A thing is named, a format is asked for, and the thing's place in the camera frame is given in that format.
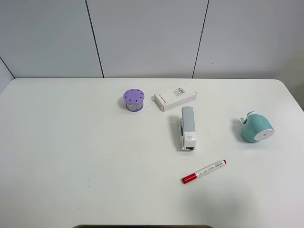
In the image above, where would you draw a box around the teal pencil sharpener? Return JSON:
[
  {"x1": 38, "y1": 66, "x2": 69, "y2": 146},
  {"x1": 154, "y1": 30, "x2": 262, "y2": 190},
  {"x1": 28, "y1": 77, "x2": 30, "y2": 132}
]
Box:
[{"x1": 240, "y1": 111, "x2": 275, "y2": 143}]

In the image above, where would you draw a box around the white grey stapler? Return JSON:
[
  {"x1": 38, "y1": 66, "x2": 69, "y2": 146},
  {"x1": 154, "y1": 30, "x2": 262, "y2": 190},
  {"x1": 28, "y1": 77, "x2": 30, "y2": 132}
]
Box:
[{"x1": 178, "y1": 106, "x2": 197, "y2": 151}]

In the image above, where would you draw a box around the white rectangular box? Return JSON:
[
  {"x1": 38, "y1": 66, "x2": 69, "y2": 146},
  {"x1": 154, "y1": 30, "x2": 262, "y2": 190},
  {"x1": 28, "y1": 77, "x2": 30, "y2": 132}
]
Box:
[{"x1": 152, "y1": 86, "x2": 197, "y2": 112}]

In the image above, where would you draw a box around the purple round container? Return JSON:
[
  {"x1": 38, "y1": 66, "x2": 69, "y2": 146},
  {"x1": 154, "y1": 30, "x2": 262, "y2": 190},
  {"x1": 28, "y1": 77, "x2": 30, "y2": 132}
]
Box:
[{"x1": 123, "y1": 89, "x2": 144, "y2": 112}]

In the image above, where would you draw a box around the red white marker pen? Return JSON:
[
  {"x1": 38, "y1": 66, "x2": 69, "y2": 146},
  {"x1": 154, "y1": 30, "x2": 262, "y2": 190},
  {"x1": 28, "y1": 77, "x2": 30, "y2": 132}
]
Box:
[{"x1": 181, "y1": 160, "x2": 227, "y2": 184}]

